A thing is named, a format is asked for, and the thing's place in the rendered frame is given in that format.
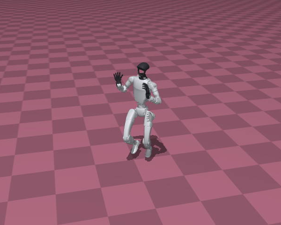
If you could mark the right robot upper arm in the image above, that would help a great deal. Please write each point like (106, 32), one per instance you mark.
(128, 83)

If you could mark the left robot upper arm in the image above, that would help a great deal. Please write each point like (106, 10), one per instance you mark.
(152, 86)

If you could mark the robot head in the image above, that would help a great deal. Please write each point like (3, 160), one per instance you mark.
(142, 66)

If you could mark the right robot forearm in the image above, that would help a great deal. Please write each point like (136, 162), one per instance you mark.
(120, 87)

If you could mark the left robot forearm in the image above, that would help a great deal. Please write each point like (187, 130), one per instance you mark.
(154, 99)

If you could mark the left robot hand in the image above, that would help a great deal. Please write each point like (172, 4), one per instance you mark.
(147, 90)

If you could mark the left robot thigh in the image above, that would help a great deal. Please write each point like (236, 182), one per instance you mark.
(148, 126)

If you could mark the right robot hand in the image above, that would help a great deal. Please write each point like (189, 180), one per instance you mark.
(118, 78)

